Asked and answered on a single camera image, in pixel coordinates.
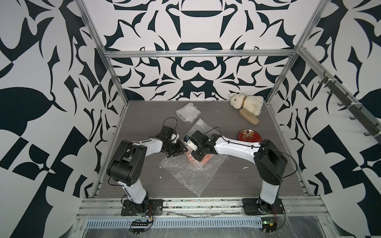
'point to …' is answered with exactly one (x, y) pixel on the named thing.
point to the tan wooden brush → (248, 116)
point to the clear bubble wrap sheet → (195, 177)
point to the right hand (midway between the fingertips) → (194, 151)
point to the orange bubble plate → (205, 160)
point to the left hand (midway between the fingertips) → (185, 148)
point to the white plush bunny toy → (253, 104)
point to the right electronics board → (269, 224)
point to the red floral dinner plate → (249, 135)
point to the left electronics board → (141, 226)
